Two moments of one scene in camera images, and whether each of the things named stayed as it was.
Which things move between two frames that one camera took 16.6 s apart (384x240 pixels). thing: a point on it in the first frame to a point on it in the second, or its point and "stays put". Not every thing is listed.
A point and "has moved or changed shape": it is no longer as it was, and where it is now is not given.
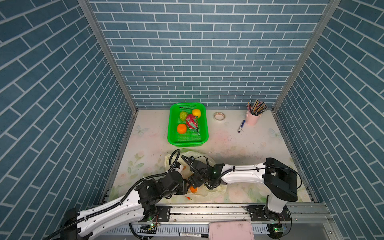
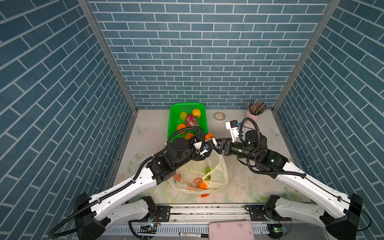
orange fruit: x=193 y=190 to x=189 y=135
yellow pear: x=196 y=112 stays put
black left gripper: x=184 y=186 to x=198 y=158
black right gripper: x=192 y=178 to x=226 y=145
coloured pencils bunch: x=257 y=108 stays put
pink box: x=231 y=230 stays put
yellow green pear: x=183 y=115 stays put
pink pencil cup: x=251 y=120 stays put
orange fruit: x=181 y=128 stays put
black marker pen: x=206 y=235 stays put
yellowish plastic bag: x=176 y=161 has moved or changed shape
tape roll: x=219 y=116 stays put
